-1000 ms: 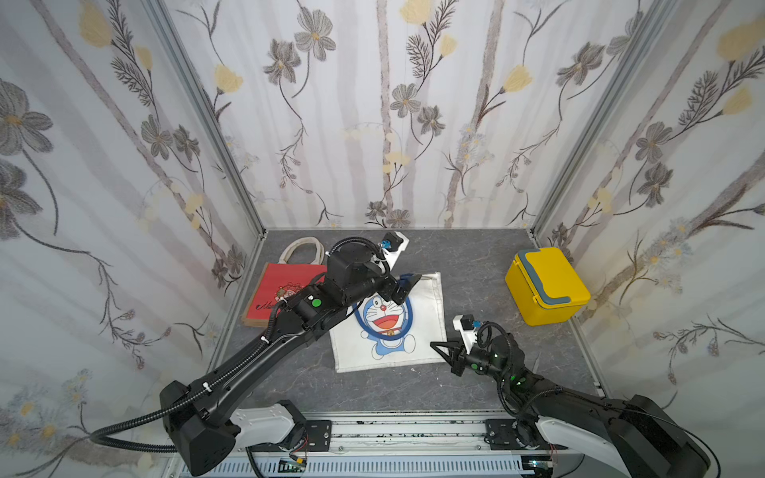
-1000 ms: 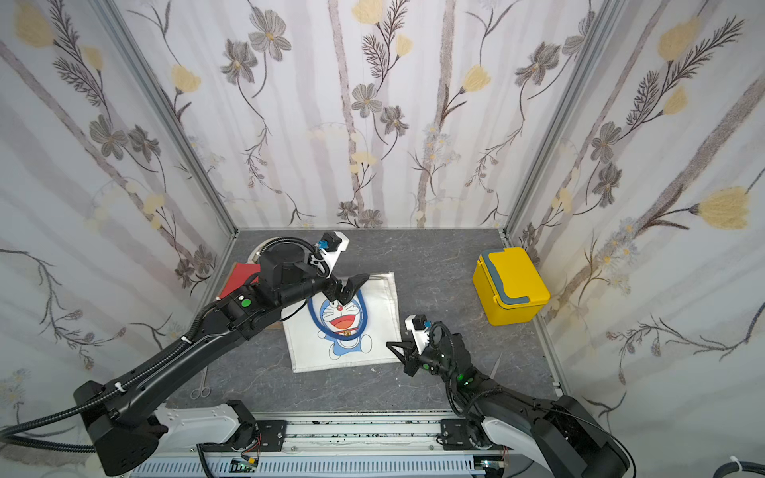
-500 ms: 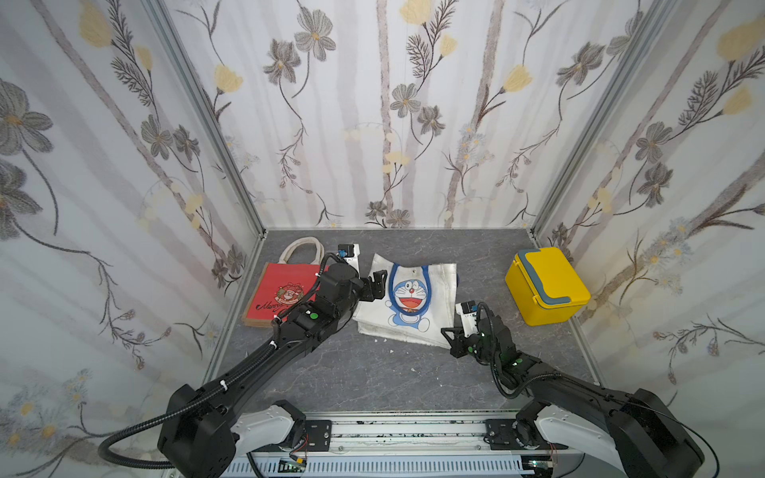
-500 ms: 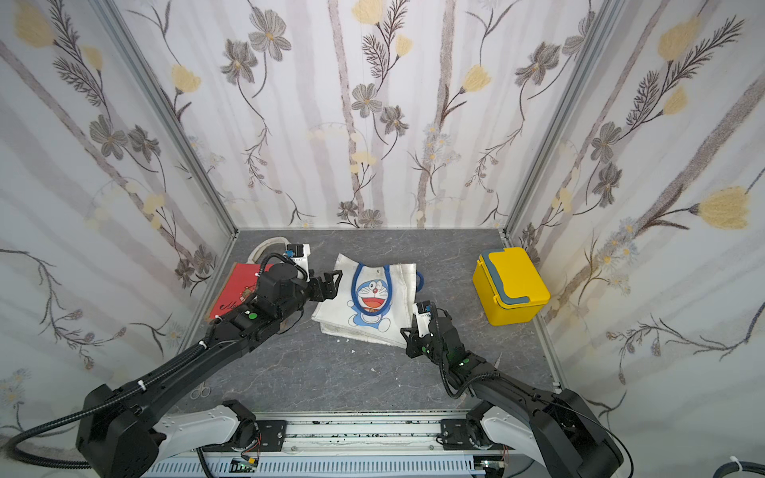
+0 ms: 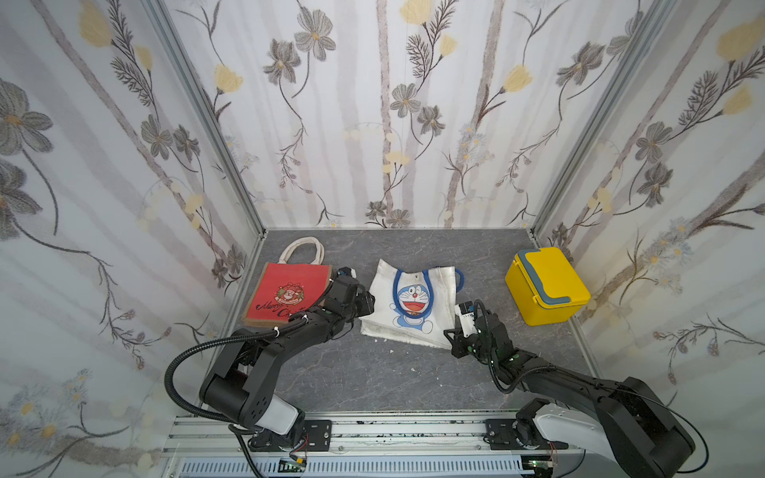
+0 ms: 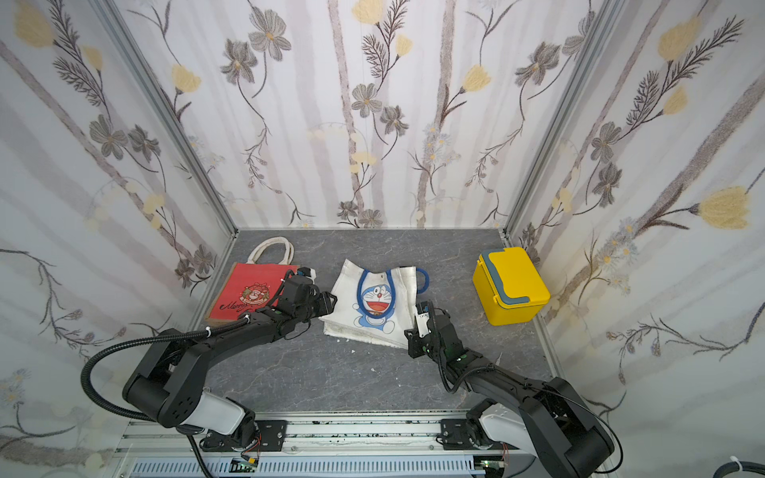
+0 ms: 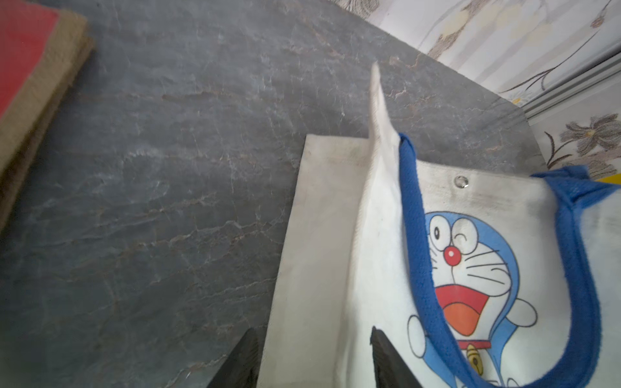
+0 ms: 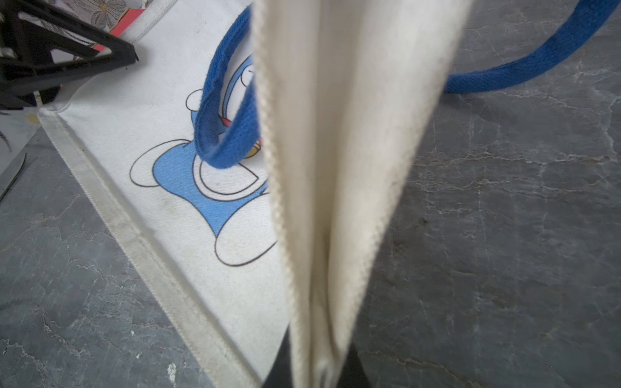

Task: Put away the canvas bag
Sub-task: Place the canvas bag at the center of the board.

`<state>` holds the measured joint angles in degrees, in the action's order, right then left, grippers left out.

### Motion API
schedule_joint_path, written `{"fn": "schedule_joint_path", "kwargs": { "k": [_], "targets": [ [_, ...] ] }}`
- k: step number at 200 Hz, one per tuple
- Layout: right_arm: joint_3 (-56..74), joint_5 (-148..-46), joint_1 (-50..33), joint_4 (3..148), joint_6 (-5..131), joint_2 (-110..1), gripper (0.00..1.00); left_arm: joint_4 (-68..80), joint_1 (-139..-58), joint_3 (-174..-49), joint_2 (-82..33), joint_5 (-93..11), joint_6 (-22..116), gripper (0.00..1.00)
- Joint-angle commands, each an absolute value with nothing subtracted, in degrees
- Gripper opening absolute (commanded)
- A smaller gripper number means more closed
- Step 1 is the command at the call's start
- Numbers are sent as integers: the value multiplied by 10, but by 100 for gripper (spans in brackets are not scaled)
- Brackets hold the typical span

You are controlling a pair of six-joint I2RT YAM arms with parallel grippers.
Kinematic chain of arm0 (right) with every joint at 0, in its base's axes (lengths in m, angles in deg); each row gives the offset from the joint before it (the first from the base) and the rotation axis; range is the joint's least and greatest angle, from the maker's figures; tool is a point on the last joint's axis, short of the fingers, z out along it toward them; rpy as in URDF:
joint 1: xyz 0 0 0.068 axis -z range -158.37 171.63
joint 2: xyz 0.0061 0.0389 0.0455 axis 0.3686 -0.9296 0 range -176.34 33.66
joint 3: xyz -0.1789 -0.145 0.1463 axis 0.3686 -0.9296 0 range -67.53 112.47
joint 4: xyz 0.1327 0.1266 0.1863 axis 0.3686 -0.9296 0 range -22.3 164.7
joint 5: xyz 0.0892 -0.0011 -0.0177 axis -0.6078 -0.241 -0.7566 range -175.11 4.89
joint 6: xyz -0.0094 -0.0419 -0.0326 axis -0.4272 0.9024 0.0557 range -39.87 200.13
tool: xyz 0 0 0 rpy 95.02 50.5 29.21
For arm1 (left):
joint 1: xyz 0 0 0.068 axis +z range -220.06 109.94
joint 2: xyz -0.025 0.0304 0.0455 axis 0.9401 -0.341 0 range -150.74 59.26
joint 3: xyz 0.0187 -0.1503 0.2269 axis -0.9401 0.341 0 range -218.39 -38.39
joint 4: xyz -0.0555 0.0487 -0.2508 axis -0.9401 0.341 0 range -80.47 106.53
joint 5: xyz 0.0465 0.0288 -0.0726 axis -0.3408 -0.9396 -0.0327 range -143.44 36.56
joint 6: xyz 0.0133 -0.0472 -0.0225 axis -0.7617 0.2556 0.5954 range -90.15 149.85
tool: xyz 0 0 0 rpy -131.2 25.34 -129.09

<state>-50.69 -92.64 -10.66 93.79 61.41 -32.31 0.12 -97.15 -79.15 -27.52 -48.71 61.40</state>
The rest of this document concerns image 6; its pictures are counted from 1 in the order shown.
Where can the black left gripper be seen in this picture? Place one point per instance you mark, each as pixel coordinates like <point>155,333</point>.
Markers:
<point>327,305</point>

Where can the white Doraemon canvas bag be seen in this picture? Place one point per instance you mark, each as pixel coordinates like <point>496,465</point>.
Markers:
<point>375,308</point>

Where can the red Christmas jute bag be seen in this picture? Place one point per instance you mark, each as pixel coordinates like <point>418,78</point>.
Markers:
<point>252,284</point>

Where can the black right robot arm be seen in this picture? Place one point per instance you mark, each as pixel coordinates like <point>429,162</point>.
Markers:
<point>545,418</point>

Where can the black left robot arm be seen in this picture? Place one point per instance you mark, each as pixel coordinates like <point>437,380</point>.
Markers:
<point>167,386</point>

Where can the yellow cooler box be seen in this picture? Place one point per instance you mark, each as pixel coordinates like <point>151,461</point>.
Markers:
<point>509,287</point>

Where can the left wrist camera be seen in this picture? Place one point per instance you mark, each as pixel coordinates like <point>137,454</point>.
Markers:
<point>307,272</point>

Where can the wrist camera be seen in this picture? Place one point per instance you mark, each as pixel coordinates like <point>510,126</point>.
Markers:
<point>307,272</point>
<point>423,313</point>

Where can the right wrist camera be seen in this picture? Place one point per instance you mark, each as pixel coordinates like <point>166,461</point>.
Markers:
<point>423,313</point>

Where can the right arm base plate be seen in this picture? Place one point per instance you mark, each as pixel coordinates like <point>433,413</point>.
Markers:
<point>463,434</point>

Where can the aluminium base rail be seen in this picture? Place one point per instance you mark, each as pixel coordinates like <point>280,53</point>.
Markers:
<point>322,444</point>

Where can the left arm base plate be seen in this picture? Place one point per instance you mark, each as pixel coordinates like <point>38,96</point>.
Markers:
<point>263,435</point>

